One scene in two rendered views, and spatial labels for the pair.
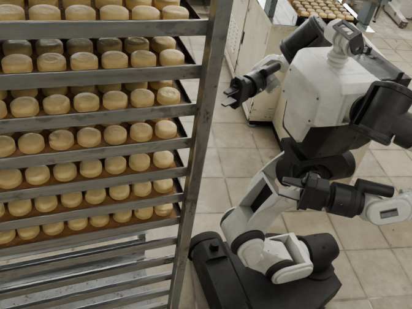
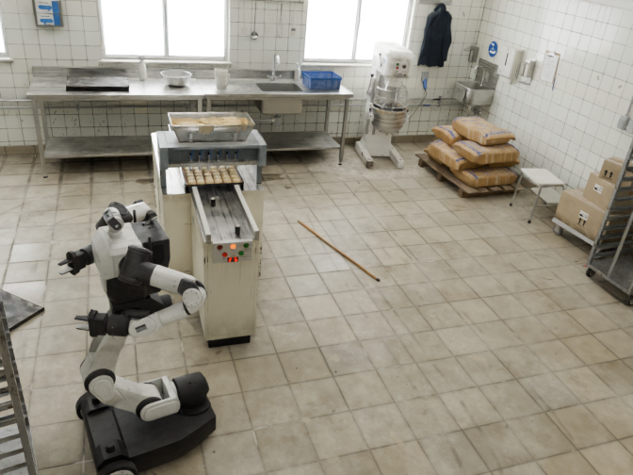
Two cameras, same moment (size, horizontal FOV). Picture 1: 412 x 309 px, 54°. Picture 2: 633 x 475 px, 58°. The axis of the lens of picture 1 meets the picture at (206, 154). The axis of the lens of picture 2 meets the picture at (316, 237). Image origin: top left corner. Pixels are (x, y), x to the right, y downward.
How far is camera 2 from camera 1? 163 cm
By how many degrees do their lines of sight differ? 12
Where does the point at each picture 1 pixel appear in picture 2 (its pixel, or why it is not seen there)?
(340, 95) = (108, 256)
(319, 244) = (186, 381)
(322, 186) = (99, 317)
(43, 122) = not seen: outside the picture
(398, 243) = (297, 379)
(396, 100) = (133, 256)
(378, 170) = (298, 316)
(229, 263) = (110, 413)
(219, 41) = not seen: outside the picture
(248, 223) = (92, 363)
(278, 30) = (170, 199)
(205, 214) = not seen: hidden behind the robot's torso
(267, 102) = (181, 265)
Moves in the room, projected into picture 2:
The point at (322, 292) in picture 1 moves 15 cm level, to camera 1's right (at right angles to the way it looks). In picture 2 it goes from (195, 423) to (223, 424)
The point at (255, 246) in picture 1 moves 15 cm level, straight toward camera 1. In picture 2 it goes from (102, 382) to (84, 404)
